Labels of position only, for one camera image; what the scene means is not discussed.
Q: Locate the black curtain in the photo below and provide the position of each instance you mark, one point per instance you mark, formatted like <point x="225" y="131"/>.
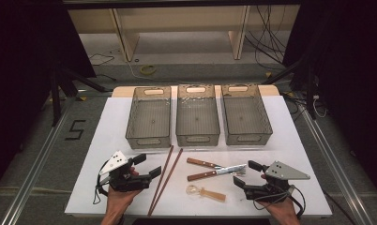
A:
<point x="349" y="62"/>
<point x="21" y="62"/>

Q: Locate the person's right hand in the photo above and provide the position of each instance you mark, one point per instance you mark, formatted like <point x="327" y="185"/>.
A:
<point x="282" y="212"/>

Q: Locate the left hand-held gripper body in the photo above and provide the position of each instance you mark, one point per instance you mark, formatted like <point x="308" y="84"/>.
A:
<point x="127" y="182"/>

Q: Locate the yellow tape roll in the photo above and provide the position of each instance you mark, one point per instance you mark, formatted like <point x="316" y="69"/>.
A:
<point x="141" y="69"/>

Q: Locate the black tripod stand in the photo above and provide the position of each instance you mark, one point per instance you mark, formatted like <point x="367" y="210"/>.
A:
<point x="311" y="93"/>
<point x="56" y="100"/>

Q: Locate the metal floor rail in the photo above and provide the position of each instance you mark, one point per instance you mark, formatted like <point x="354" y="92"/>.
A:
<point x="334" y="168"/>
<point x="36" y="168"/>

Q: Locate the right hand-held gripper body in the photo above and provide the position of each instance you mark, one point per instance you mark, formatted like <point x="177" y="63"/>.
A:
<point x="283" y="173"/>

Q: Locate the white table cover sheet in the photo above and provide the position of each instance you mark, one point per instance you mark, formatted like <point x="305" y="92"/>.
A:
<point x="280" y="153"/>

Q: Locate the person's left hand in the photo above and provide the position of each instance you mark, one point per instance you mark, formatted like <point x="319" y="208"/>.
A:
<point x="119" y="201"/>

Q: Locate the light wooden desk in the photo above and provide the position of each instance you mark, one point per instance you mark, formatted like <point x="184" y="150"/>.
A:
<point x="127" y="37"/>

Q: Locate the smoky clear plastic bin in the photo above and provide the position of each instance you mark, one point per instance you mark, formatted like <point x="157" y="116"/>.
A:
<point x="149" y="120"/>
<point x="244" y="118"/>
<point x="197" y="120"/>

